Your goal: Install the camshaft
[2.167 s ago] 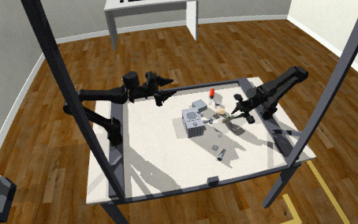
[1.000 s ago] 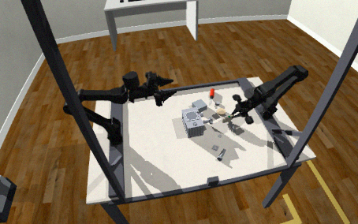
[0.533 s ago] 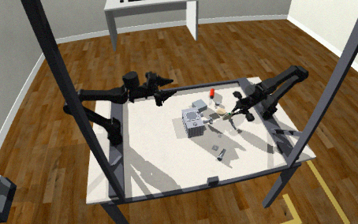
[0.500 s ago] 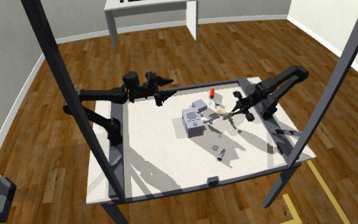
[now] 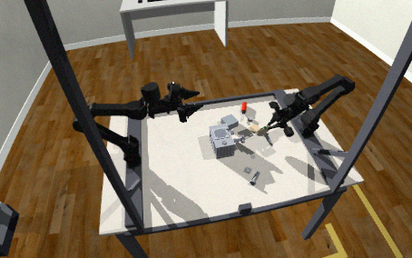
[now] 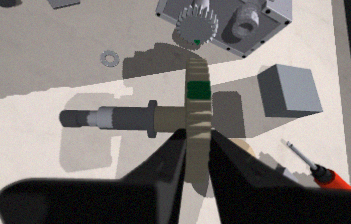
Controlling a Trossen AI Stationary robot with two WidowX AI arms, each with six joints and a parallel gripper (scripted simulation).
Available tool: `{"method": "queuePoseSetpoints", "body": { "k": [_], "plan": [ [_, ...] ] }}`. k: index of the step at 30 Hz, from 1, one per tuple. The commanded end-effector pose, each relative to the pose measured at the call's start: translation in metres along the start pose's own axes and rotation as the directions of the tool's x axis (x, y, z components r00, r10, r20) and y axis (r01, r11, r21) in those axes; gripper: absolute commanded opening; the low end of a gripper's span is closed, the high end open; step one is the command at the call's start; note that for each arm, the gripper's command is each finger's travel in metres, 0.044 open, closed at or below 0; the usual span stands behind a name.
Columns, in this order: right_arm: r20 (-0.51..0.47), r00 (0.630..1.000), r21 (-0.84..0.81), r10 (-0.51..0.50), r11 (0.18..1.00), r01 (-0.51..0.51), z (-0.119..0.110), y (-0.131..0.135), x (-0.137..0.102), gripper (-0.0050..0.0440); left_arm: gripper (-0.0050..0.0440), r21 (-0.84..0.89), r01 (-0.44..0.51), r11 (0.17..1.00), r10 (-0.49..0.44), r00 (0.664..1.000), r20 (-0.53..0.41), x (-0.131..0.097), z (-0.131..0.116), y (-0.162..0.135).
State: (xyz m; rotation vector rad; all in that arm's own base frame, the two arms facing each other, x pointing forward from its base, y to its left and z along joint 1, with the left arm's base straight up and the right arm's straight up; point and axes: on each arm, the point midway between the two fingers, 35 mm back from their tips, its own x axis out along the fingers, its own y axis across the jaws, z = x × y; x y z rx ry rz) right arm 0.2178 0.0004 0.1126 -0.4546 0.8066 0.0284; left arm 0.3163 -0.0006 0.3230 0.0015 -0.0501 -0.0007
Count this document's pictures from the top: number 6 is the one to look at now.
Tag grey camshaft with large gear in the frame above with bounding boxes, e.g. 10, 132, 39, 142
59, 58, 212, 184

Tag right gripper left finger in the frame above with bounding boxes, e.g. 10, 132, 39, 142
0, 129, 187, 224

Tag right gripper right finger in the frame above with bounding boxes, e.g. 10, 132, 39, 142
208, 129, 351, 224

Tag red-handled screwdriver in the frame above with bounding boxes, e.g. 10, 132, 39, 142
287, 141, 351, 189

